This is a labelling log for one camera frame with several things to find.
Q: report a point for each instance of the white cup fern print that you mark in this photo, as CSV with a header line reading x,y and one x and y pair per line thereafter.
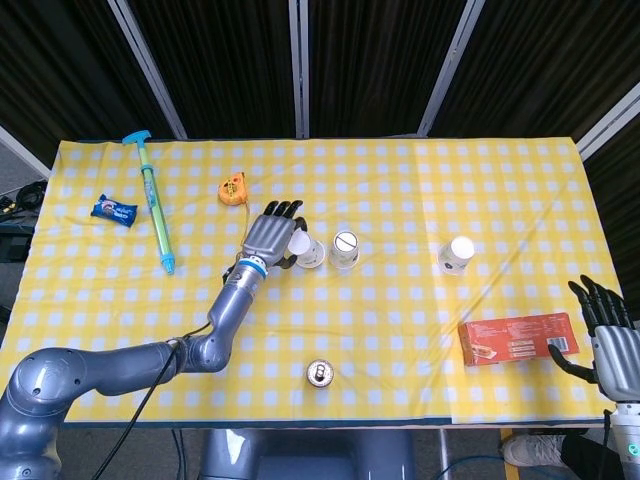
x,y
344,256

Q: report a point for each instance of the orange cardboard box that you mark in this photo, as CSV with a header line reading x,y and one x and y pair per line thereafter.
x,y
520,340

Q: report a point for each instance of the grey metal table leg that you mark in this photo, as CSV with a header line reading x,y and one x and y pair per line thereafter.
x,y
443,450

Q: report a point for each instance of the white sneaker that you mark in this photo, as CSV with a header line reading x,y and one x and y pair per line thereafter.
x,y
532,447

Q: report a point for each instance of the white cup blue flower print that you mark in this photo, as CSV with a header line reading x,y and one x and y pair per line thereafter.
x,y
312,253

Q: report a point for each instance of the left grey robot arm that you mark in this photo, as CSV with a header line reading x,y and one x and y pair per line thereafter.
x,y
125,365

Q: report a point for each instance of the white cup dark flower print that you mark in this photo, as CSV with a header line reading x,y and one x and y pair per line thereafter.
x,y
452,261

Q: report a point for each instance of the black pleated curtain panel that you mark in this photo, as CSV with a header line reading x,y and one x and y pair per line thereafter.
x,y
550,65
620,210
60,65
225,65
375,65

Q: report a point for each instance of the orange tape measure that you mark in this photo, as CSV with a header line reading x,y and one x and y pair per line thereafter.
x,y
232,191

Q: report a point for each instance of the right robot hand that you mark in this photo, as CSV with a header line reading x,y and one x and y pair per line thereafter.
x,y
615,360

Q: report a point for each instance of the yellow checked tablecloth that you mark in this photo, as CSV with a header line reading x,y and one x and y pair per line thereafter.
x,y
390,325

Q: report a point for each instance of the white partition post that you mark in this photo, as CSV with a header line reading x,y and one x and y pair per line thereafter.
x,y
610,125
300,67
448,67
20,150
147,67

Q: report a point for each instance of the green blue water pump toy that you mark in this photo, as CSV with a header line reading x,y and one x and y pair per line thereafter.
x,y
152,195

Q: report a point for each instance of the blue snack packet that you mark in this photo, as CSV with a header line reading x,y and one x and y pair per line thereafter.
x,y
114,211

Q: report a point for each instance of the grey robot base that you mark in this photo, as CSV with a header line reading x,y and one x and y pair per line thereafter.
x,y
305,455

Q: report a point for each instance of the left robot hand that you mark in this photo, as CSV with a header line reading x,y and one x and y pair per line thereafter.
x,y
270,237

